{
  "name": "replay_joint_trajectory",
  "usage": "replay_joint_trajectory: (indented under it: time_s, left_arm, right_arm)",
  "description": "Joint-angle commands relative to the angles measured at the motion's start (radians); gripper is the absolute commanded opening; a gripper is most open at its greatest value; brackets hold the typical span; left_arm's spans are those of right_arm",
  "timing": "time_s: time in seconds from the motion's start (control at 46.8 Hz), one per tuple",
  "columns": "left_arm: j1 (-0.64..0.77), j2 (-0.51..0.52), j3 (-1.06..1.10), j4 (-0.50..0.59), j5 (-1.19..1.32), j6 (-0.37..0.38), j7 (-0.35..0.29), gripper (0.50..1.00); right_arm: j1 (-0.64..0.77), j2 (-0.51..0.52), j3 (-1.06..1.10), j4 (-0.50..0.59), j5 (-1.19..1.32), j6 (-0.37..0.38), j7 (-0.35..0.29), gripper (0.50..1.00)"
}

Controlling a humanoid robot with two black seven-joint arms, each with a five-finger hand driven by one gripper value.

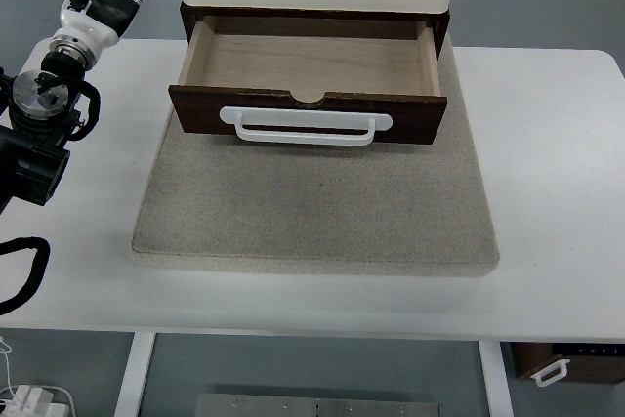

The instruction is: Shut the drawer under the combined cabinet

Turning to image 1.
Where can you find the white spare drawer handle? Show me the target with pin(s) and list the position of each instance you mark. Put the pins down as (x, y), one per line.
(551, 373)

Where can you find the white power adapter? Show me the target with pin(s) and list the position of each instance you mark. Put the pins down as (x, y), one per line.
(32, 401)

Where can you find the beige fabric pad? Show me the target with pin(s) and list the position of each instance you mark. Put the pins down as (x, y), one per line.
(217, 203)

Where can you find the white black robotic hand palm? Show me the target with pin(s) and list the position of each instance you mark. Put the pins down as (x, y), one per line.
(100, 23)

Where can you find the white right table leg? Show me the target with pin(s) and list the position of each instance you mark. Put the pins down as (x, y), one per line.
(495, 379)

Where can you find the dark wood drawer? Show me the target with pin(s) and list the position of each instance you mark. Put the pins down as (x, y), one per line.
(393, 76)

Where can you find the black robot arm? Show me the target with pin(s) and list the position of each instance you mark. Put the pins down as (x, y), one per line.
(53, 104)

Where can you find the spare brown drawer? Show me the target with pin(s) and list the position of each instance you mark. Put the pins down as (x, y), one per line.
(548, 363)

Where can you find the dark wood cabinet base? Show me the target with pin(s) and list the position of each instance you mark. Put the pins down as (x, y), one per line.
(323, 23)

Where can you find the white table leg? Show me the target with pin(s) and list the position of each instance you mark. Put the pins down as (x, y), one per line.
(495, 379)
(135, 374)

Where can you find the white left table leg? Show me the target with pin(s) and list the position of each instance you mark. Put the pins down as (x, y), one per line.
(135, 374)

